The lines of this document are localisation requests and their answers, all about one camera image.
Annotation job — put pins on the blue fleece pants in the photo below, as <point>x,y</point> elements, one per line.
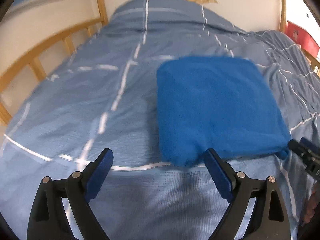
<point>217,102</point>

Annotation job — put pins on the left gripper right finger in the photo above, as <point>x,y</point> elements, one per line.
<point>269,219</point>

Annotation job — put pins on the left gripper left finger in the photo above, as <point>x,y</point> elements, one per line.
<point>48,219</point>

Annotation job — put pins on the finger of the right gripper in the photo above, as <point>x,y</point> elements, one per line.
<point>303,152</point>
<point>309,145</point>

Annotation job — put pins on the red storage box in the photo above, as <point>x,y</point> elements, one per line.
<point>302,37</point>

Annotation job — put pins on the person's right hand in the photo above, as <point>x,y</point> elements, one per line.
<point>311,205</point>

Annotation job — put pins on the blue checked duvet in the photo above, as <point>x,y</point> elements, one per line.
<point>105,96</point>

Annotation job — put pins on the wooden bunk bed frame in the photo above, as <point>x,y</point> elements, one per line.
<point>37,35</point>

